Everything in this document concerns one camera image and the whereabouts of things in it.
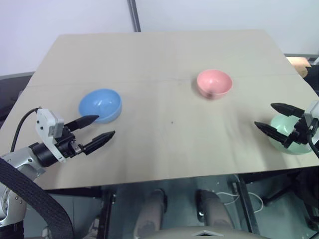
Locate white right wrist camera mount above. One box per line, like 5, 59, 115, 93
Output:
303, 100, 319, 130

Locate grey robot torso shell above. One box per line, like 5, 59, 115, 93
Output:
139, 225, 271, 239

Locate black metal table frame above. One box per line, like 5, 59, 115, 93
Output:
47, 166, 319, 239

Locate black woven strap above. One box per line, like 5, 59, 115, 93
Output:
0, 157, 75, 239

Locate white floor cable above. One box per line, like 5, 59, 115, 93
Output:
215, 191, 265, 214

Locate pink red bowl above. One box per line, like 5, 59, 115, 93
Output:
196, 69, 234, 101

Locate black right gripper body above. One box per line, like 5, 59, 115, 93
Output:
283, 116, 315, 150

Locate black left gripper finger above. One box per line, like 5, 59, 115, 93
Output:
82, 130, 116, 156
64, 115, 100, 131

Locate brown cardboard box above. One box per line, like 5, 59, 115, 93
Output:
286, 56, 313, 78

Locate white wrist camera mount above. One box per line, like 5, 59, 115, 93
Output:
34, 108, 67, 164
303, 100, 319, 130

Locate blue bowl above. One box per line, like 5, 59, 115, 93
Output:
78, 88, 123, 124

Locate dark grey rounded foot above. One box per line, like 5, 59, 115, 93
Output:
196, 189, 233, 228
134, 188, 168, 239

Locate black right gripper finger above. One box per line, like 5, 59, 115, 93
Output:
254, 120, 292, 148
270, 102, 306, 118

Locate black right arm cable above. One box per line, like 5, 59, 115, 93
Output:
307, 125, 319, 159

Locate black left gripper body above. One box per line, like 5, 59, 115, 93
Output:
53, 125, 86, 159

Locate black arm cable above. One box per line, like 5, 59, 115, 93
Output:
10, 107, 42, 153
307, 125, 319, 159

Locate light green bowl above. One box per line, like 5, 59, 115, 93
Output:
268, 114, 315, 156

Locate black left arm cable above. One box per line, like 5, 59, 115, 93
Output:
10, 107, 42, 153

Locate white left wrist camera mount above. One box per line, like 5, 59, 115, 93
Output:
34, 108, 67, 164

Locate grey metal post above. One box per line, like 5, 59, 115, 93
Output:
127, 0, 142, 33

